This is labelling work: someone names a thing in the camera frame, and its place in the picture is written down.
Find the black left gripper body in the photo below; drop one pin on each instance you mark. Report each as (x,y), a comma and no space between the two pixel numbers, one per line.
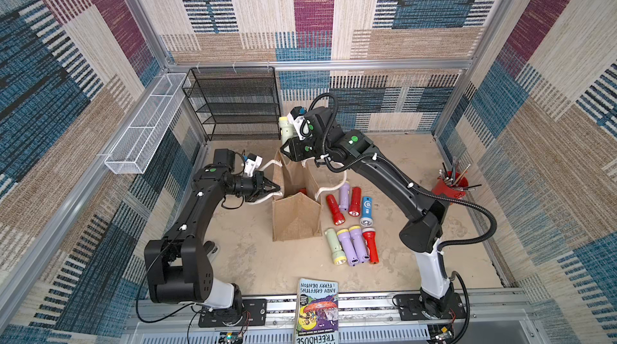
(250,188)

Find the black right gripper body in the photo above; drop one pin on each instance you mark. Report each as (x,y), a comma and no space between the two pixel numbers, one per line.
(299,146)

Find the green flashlight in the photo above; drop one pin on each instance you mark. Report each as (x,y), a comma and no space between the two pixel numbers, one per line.
(337,253)
(287,129)

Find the brown jute tote bag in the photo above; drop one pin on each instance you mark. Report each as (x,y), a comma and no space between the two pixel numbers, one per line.
(296,216)

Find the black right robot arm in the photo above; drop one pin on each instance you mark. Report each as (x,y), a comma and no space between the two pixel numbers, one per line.
(318,136)

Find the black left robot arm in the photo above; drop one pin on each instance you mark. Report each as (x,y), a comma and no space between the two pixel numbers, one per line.
(178,269)

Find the purple flashlight upper row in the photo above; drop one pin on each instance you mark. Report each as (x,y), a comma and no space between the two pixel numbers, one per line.
(344,197)

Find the black white stapler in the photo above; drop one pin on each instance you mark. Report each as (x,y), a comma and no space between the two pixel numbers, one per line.
(211,249)

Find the purple flashlight lower right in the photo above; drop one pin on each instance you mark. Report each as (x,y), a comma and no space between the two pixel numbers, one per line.
(359,244)

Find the blue flashlight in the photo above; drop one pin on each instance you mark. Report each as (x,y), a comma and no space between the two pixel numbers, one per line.
(366,218)

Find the purple flashlight lower left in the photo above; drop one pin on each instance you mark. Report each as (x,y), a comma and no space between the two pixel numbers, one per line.
(343,235)

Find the red flashlight lower row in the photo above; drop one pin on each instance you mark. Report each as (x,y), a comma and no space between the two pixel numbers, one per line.
(369,235)

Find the colourful treehouse book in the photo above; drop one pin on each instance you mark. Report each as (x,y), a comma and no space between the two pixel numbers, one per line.
(317,312)

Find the red pen cup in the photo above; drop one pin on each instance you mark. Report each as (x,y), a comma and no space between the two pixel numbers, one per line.
(452,181)

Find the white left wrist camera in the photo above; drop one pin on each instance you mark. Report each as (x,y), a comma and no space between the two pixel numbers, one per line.
(252,162)

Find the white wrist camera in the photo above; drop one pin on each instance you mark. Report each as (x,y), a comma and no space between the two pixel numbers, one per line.
(252,162)
(300,124)

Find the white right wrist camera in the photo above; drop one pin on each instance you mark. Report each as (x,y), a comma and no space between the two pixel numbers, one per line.
(300,124)

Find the black wire shelf rack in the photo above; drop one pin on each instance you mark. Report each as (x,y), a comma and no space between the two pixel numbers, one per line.
(235,103)

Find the white mesh wall basket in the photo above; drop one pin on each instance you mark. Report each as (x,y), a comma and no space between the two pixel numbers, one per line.
(135,149)

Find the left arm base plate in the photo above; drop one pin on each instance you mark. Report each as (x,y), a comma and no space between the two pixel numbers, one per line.
(250,311)

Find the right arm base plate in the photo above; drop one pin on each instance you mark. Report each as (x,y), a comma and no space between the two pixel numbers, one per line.
(421,306)

